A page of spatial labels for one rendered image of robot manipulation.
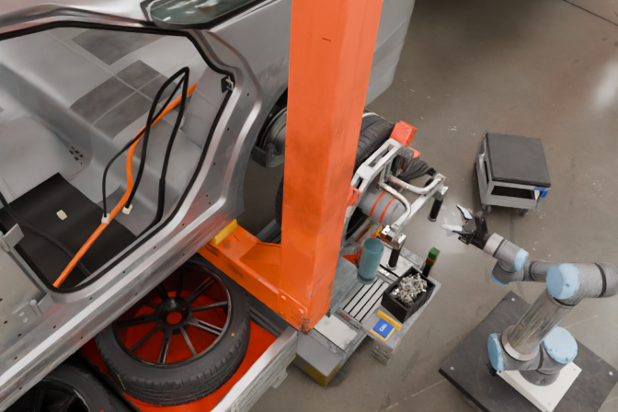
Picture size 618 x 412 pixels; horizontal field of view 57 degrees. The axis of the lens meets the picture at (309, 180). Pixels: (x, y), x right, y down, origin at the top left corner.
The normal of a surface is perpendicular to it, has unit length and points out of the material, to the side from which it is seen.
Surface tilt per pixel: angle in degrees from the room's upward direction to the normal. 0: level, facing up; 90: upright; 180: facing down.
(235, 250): 0
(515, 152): 0
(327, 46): 90
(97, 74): 6
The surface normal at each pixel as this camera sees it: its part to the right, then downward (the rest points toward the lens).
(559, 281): -0.98, -0.07
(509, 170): 0.06, -0.67
